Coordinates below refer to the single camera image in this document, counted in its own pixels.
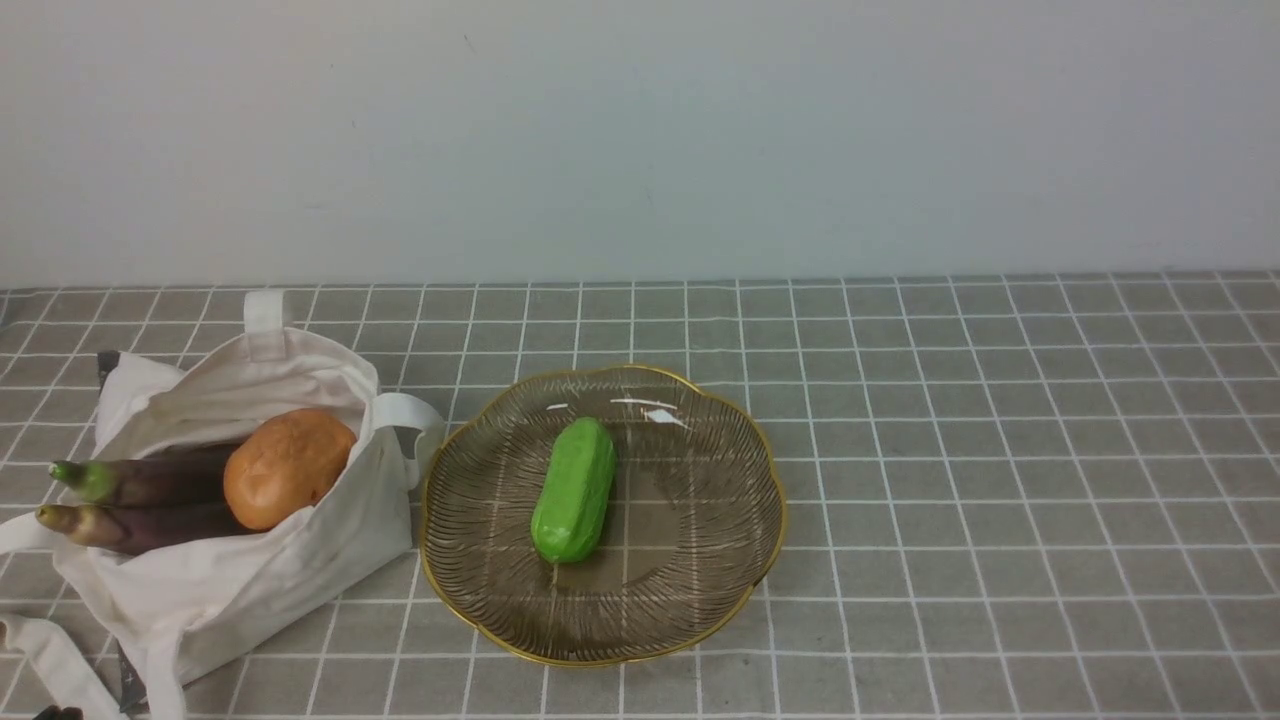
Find orange-brown potato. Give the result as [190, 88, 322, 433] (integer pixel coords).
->
[223, 407, 357, 530]

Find white cloth tote bag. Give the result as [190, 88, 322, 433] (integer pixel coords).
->
[3, 290, 445, 719]

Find green cucumber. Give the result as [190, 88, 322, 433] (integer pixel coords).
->
[530, 416, 617, 565]

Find gold-rimmed glass plate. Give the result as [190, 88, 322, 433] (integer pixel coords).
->
[419, 364, 787, 667]

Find purple eggplant green stem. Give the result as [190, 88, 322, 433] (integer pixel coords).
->
[49, 443, 239, 509]

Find purple eggplant yellow stem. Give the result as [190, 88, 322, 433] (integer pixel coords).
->
[35, 503, 252, 556]

